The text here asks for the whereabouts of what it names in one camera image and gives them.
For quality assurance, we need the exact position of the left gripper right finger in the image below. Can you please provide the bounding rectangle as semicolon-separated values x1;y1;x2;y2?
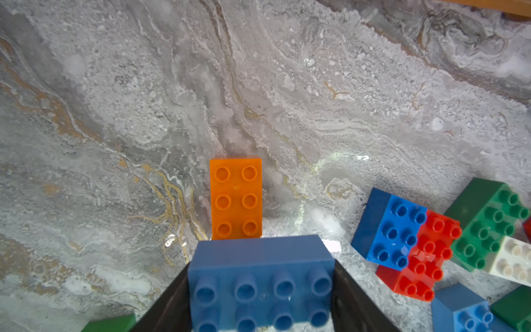
330;260;399;332

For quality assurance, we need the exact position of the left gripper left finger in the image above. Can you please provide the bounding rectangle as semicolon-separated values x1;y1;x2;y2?
131;264;192;332

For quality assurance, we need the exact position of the light blue brick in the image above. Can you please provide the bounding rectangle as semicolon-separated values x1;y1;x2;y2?
431;284;515;332
188;235;335;331

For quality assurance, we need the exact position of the orange brick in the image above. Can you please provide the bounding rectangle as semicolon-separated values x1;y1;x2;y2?
210;157;263;240

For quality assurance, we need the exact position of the small green brick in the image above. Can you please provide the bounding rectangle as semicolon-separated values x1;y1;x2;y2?
82;314;136;332

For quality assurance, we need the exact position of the dark blue brick upper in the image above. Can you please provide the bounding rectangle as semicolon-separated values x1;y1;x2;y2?
351;188;427;271

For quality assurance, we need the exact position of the red brick centre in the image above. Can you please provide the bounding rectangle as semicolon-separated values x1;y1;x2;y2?
376;210;463;302

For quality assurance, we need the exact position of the red brick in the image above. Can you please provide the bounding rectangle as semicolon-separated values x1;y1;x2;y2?
376;210;463;302
522;217;531;243

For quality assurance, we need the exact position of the green brick lower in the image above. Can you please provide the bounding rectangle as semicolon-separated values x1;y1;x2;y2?
491;286;530;332

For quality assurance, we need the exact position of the white brick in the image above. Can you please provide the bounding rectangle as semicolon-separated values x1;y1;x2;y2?
484;236;530;287

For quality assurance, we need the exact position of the green brick upper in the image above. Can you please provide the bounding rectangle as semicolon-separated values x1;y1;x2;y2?
444;178;530;273

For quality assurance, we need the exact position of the red brick upper right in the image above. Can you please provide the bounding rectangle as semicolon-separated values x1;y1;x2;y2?
522;217;531;243

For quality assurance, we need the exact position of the wooden three-tier shelf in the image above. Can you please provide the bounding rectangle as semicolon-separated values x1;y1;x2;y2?
446;0;530;18

